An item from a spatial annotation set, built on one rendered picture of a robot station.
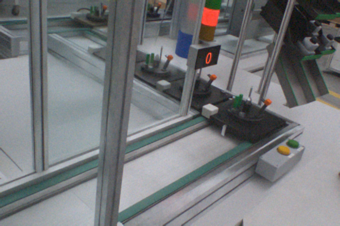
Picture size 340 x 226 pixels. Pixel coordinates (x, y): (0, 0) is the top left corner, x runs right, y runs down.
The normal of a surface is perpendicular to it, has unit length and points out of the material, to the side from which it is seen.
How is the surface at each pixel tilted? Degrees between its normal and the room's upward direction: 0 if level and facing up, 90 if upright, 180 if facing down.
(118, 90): 90
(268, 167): 90
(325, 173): 0
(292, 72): 45
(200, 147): 0
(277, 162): 0
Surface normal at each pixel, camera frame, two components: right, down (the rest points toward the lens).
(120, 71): 0.72, 0.42
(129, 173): 0.15, -0.88
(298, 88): 0.52, -0.30
